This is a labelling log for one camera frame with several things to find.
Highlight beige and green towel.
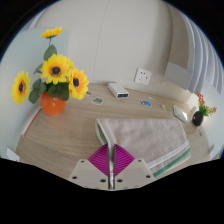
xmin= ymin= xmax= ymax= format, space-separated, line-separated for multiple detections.
xmin=94 ymin=117 xmax=192 ymax=178

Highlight white wall socket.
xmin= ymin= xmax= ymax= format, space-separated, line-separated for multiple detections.
xmin=133 ymin=67 xmax=153 ymax=86

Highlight small green grey sticker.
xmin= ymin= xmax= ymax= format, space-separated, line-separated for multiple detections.
xmin=91 ymin=96 xmax=105 ymax=106

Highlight blue sticker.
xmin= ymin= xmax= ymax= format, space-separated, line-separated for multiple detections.
xmin=139 ymin=98 xmax=152 ymax=107

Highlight sunflowers in orange vase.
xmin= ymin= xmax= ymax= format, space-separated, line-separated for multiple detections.
xmin=10 ymin=27 xmax=90 ymax=117

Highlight frosted desk divider panel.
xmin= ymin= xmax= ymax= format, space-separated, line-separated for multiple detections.
xmin=193 ymin=79 xmax=224 ymax=158
xmin=0 ymin=28 xmax=71 ymax=161

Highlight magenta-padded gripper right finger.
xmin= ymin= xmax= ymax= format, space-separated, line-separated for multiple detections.
xmin=111 ymin=143 xmax=156 ymax=190

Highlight grey white curtain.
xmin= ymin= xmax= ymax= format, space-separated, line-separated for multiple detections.
xmin=166 ymin=6 xmax=224 ymax=101

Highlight orange flowers in black vase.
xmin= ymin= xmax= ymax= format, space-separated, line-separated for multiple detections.
xmin=192 ymin=92 xmax=218 ymax=127

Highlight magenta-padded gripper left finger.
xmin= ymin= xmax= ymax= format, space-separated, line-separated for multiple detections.
xmin=68 ymin=143 xmax=112 ymax=190

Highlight small white box device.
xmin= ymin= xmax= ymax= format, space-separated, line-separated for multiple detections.
xmin=107 ymin=82 xmax=130 ymax=100

